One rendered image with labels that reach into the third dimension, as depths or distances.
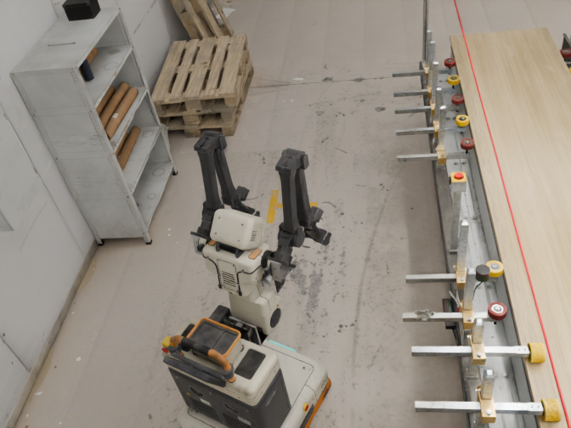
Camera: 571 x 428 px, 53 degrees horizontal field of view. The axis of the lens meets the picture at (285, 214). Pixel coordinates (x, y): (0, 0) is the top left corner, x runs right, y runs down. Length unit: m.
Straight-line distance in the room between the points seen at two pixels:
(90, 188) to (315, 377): 2.18
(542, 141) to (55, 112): 3.04
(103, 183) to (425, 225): 2.37
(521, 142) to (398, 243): 1.15
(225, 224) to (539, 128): 2.09
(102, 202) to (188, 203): 0.79
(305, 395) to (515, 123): 2.06
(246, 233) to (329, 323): 1.45
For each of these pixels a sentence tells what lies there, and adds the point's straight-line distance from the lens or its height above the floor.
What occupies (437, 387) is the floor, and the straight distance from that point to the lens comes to 3.55.
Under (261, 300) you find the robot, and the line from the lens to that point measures 2.82.
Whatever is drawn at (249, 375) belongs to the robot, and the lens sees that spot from 2.70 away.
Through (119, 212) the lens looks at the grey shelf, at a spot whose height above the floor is 0.35.
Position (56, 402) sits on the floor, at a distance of 4.04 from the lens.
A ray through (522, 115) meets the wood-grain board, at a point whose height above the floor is 0.90.
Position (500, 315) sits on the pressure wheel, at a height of 0.91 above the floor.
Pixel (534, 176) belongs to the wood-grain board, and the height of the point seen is 0.90.
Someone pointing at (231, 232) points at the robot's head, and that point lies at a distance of 2.55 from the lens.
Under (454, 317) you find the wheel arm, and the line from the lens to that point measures 2.76.
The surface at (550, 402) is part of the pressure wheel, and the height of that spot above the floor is 0.98.
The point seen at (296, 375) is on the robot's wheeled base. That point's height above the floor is 0.28.
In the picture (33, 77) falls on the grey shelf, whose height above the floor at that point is 1.51.
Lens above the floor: 3.06
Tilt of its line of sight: 42 degrees down
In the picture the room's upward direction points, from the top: 11 degrees counter-clockwise
